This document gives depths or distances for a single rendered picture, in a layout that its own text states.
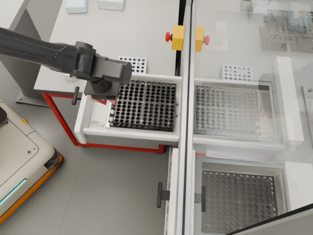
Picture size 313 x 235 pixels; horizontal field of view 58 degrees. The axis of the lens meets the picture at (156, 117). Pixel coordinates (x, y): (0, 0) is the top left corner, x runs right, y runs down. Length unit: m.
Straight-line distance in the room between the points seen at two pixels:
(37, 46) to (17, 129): 1.21
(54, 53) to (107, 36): 0.76
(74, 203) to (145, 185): 0.43
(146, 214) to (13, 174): 0.77
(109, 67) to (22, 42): 0.22
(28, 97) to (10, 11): 0.77
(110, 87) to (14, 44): 0.33
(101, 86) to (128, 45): 0.56
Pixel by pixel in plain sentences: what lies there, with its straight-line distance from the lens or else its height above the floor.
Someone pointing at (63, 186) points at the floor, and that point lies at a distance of 1.89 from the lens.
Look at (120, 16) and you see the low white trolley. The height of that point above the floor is 0.76.
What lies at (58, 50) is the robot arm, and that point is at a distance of 0.64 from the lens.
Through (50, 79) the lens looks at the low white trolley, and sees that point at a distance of 1.29.
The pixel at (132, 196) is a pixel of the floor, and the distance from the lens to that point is 1.80.
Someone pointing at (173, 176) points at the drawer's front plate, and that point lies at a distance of 0.87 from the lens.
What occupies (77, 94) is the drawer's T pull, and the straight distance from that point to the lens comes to 1.03.
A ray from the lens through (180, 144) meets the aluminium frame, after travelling 0.83.
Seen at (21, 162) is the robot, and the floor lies 0.28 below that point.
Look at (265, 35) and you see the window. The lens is 0.26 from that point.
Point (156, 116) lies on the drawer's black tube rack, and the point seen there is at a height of 0.87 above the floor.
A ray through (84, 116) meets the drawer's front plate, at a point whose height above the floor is 0.91.
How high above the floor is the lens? 1.76
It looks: 63 degrees down
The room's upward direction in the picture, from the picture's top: 3 degrees clockwise
